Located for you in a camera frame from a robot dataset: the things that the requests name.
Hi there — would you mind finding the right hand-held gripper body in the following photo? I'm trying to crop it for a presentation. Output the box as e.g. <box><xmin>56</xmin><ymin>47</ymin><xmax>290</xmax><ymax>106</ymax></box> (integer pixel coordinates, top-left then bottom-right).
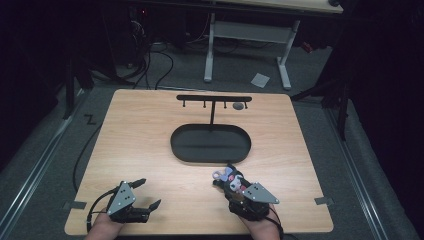
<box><xmin>223</xmin><ymin>181</ymin><xmax>281</xmax><ymax>222</ymax></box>

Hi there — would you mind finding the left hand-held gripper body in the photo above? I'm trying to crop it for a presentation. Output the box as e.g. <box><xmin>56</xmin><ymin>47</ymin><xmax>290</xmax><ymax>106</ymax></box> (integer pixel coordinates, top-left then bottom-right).
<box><xmin>106</xmin><ymin>180</ymin><xmax>151</xmax><ymax>224</ymax></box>

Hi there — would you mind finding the purple white plush keychain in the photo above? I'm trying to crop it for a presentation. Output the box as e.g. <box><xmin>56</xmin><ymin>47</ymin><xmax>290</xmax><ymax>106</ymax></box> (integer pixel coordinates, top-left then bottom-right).
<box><xmin>212</xmin><ymin>166</ymin><xmax>248</xmax><ymax>195</ymax></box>

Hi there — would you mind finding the person's left hand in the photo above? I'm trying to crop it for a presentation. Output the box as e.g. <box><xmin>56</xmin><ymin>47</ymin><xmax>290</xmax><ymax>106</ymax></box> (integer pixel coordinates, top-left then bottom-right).
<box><xmin>84</xmin><ymin>211</ymin><xmax>125</xmax><ymax>240</ymax></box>

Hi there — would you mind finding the person's right hand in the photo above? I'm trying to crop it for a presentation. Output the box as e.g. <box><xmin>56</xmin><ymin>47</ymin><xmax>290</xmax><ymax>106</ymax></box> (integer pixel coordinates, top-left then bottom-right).
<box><xmin>237</xmin><ymin>204</ymin><xmax>284</xmax><ymax>240</ymax></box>

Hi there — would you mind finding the black key rack with tray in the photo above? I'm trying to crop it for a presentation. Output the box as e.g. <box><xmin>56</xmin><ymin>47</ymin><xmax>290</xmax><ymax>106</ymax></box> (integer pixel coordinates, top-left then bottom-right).
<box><xmin>170</xmin><ymin>94</ymin><xmax>253</xmax><ymax>164</ymax></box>

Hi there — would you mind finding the grey tape piece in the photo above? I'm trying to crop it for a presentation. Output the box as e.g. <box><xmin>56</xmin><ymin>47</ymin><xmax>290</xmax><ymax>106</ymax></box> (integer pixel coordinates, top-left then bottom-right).
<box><xmin>63</xmin><ymin>200</ymin><xmax>88</xmax><ymax>211</ymax></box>
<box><xmin>314</xmin><ymin>196</ymin><xmax>335</xmax><ymax>206</ymax></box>

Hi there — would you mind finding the grey paper sheet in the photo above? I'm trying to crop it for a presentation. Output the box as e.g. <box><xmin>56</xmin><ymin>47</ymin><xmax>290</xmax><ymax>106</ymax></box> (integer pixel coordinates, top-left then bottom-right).
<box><xmin>250</xmin><ymin>72</ymin><xmax>271</xmax><ymax>89</ymax></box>

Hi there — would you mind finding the black metal stand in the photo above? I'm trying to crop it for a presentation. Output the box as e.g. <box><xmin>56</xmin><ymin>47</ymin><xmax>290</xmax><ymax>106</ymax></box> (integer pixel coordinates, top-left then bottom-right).
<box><xmin>62</xmin><ymin>54</ymin><xmax>95</xmax><ymax>120</ymax></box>

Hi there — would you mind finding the black tripod stand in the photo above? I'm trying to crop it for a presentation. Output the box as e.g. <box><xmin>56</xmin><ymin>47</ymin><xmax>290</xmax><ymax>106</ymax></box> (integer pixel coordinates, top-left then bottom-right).
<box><xmin>289</xmin><ymin>78</ymin><xmax>352</xmax><ymax>142</ymax></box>

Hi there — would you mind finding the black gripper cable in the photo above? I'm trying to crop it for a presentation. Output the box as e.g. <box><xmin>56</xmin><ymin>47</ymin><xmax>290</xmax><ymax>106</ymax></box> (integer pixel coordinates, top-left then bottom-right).
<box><xmin>266</xmin><ymin>208</ymin><xmax>301</xmax><ymax>240</ymax></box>
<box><xmin>85</xmin><ymin>187</ymin><xmax>118</xmax><ymax>234</ymax></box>

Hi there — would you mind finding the long black cable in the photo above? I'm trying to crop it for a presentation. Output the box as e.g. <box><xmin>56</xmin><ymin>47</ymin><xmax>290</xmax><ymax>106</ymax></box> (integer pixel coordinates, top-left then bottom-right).
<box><xmin>72</xmin><ymin>123</ymin><xmax>103</xmax><ymax>194</ymax></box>

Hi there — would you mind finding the metal floor rail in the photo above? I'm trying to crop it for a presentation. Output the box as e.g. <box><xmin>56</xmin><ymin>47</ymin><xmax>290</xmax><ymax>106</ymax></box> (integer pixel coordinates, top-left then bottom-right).
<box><xmin>323</xmin><ymin>105</ymin><xmax>390</xmax><ymax>240</ymax></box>
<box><xmin>0</xmin><ymin>89</ymin><xmax>88</xmax><ymax>232</ymax></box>

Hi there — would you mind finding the bundle of black cables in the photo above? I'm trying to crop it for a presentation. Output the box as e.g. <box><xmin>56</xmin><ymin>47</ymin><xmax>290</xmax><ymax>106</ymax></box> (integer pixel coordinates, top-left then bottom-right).
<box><xmin>116</xmin><ymin>19</ymin><xmax>175</xmax><ymax>90</ymax></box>

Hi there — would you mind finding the white frame desk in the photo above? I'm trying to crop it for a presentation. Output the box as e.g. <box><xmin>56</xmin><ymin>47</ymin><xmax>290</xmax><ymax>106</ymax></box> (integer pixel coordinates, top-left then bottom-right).
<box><xmin>203</xmin><ymin>0</ymin><xmax>344</xmax><ymax>91</ymax></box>

